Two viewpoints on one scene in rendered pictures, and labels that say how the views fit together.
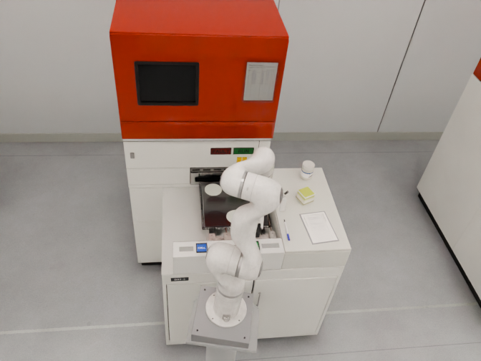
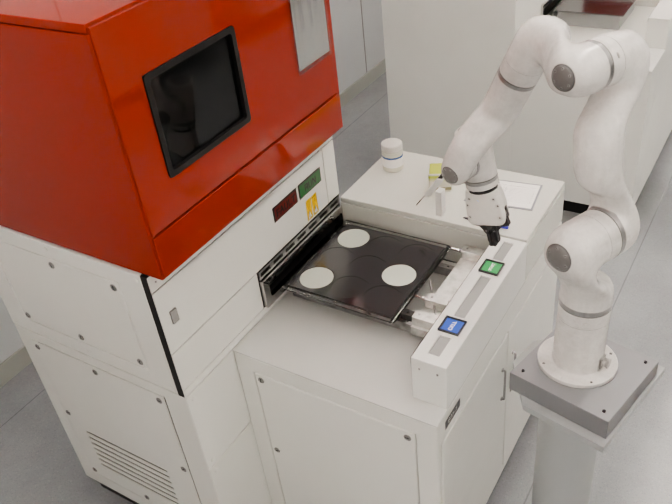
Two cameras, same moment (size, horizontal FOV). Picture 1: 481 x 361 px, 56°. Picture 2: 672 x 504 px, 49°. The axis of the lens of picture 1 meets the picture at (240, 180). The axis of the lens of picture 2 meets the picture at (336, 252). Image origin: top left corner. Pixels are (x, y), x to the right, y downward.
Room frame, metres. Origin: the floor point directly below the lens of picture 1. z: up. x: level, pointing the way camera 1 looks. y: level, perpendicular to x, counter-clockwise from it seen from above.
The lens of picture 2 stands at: (0.56, 1.29, 2.23)
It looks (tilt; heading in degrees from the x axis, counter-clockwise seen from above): 36 degrees down; 316
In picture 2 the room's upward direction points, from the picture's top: 7 degrees counter-clockwise
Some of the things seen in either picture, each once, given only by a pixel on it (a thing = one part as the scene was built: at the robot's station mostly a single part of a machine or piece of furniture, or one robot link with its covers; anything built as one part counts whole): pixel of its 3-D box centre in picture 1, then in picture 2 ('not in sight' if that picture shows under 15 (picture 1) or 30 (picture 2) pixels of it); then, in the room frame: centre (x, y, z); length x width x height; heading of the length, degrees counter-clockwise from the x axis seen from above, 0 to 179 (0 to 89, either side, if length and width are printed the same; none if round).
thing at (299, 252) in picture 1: (303, 213); (451, 207); (1.74, -0.37, 0.89); 0.62 x 0.35 x 0.14; 11
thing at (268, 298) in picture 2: (227, 177); (305, 253); (1.97, 0.08, 0.89); 0.44 x 0.02 x 0.10; 101
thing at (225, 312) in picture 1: (227, 297); (580, 332); (1.11, 0.00, 0.96); 0.19 x 0.19 x 0.18
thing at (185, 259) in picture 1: (227, 256); (473, 315); (1.40, 0.02, 0.89); 0.55 x 0.09 x 0.14; 101
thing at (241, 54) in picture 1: (197, 54); (134, 70); (2.26, 0.32, 1.52); 0.81 x 0.75 x 0.59; 101
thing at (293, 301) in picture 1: (242, 268); (417, 377); (1.68, -0.07, 0.41); 0.97 x 0.64 x 0.82; 101
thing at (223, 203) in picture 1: (233, 203); (366, 266); (1.77, 0.02, 0.90); 0.34 x 0.34 x 0.01; 11
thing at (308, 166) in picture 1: (307, 170); (392, 155); (1.99, -0.38, 1.01); 0.07 x 0.07 x 0.10
